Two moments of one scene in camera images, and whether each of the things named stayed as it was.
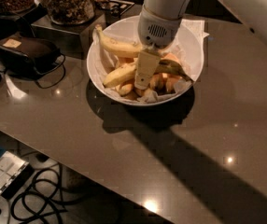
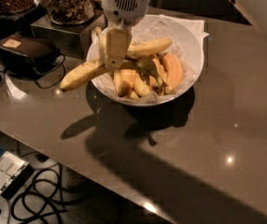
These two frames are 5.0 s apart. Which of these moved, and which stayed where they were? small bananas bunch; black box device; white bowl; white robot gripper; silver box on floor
Moved: white robot gripper
Stayed: black box device; silver box on floor; small bananas bunch; white bowl
